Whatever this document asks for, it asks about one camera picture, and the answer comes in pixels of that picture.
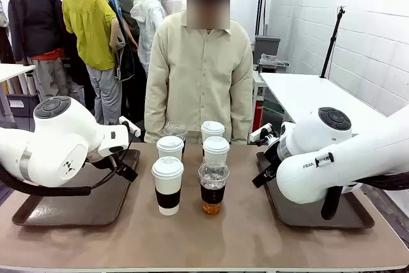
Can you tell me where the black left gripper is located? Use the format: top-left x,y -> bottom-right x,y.
91,153 -> 139,183

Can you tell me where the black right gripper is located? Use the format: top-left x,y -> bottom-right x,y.
251,144 -> 282,189

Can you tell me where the white paper coffee cup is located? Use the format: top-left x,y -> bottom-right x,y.
151,156 -> 185,217
156,135 -> 185,162
202,136 -> 231,164
200,120 -> 226,143

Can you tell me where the clear iced coffee cup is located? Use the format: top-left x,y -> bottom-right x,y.
197,159 -> 230,215

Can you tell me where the person's right forearm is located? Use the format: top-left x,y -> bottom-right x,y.
144,87 -> 170,144

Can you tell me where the person's left forearm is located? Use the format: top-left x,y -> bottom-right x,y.
229,87 -> 254,144

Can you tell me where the dark brown plastic tray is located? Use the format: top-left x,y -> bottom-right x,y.
256,151 -> 375,230
12,148 -> 141,228

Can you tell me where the red fire extinguisher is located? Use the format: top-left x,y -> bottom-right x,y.
252,100 -> 265,133

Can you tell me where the clear plastic dome-lid cup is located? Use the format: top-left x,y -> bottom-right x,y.
163,120 -> 189,162

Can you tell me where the large white table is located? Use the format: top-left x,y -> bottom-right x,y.
259,72 -> 387,133

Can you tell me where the person in beige shirt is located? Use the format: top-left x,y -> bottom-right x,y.
143,0 -> 255,145

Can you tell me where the grey storage bin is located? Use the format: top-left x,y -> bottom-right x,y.
254,35 -> 281,65

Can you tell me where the dark storage box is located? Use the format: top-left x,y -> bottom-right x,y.
6,93 -> 41,118

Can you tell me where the black tripod stand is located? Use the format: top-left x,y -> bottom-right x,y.
319,6 -> 347,79

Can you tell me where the small white table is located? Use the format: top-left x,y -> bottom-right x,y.
0,63 -> 36,84

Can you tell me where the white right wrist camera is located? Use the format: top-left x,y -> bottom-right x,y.
249,123 -> 273,143

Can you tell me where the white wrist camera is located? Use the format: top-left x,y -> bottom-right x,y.
249,123 -> 273,143
118,115 -> 141,138

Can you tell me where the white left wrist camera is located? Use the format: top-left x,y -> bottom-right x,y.
118,115 -> 141,138

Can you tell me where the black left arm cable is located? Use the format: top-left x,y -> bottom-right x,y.
0,138 -> 132,197

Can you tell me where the grey wire tray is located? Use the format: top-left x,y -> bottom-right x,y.
258,52 -> 291,74

